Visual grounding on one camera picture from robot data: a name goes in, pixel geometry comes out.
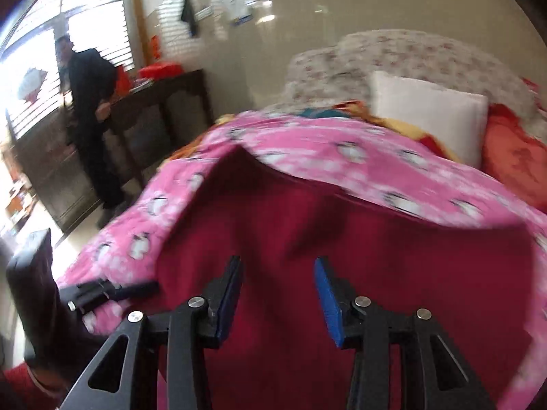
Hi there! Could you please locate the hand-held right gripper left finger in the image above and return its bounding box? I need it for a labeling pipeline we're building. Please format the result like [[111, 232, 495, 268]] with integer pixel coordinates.
[[60, 255, 243, 410]]

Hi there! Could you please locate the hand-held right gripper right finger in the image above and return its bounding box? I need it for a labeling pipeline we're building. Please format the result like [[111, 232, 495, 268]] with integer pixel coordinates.
[[313, 257, 498, 410]]

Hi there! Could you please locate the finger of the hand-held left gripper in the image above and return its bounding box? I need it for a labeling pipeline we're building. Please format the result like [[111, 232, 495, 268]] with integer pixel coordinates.
[[67, 281, 160, 312], [57, 279, 122, 304]]

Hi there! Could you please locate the dark red sweater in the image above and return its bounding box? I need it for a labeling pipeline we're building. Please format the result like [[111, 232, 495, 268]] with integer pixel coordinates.
[[156, 141, 547, 410]]

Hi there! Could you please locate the pink penguin print blanket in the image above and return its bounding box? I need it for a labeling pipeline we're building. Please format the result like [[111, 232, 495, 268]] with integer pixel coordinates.
[[55, 111, 547, 410]]

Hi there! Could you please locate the yellow cloth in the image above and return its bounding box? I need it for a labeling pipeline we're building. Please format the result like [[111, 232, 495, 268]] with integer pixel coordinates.
[[342, 100, 462, 163]]

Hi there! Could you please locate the teal patterned cloth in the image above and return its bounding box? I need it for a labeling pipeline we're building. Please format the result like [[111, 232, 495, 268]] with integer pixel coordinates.
[[295, 107, 355, 121]]

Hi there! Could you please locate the red bag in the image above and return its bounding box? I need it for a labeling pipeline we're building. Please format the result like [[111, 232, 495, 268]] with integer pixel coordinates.
[[115, 66, 131, 99]]

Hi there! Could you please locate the dark wooden table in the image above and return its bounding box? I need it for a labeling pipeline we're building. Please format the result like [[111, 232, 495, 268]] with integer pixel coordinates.
[[107, 69, 214, 189]]

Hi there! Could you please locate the white pillow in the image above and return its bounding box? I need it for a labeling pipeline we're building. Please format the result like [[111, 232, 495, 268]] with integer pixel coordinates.
[[368, 70, 490, 167]]

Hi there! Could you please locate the red box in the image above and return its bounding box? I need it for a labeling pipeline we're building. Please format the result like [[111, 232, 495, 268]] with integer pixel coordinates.
[[137, 62, 185, 81]]

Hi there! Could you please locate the small floral pillow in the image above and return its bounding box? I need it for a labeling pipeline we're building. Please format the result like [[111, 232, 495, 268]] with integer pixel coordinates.
[[285, 47, 372, 103]]

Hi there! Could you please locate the red heart cushion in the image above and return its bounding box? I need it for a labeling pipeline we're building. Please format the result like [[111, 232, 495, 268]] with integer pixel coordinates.
[[481, 102, 547, 218]]

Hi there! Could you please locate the window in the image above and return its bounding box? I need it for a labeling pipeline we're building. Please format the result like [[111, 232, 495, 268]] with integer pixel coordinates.
[[0, 0, 142, 137]]

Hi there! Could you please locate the floral folded bedding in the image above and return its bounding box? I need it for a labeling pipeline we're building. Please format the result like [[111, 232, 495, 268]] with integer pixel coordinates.
[[337, 30, 539, 107]]

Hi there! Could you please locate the dark hanging cloth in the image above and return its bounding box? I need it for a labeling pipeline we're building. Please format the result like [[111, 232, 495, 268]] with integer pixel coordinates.
[[181, 0, 199, 37]]

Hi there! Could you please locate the red floral cloth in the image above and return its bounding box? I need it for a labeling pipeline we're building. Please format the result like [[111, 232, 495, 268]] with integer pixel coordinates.
[[523, 78, 547, 103]]

